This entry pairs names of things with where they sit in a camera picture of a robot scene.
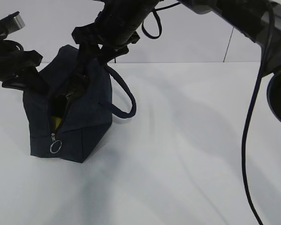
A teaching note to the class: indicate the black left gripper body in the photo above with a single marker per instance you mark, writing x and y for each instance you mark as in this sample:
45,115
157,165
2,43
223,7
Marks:
14,58

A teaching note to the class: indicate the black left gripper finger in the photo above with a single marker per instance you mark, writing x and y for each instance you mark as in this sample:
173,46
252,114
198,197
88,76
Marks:
16,83
33,80

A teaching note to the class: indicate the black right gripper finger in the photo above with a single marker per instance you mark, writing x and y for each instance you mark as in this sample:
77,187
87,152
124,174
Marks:
87,52
107,53

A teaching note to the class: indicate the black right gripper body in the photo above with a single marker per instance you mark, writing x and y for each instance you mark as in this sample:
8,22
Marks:
115,26

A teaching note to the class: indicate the yellow lemon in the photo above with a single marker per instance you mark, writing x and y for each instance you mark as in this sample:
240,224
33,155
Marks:
56,122

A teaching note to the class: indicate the navy blue lunch bag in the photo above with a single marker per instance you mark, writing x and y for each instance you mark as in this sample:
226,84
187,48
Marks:
85,120

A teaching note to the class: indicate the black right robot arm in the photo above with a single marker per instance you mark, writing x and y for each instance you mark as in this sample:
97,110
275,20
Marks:
259,20

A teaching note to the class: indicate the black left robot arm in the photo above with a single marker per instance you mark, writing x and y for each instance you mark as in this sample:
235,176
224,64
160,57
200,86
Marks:
18,68

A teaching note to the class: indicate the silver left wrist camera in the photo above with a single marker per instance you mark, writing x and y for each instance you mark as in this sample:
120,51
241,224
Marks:
11,23

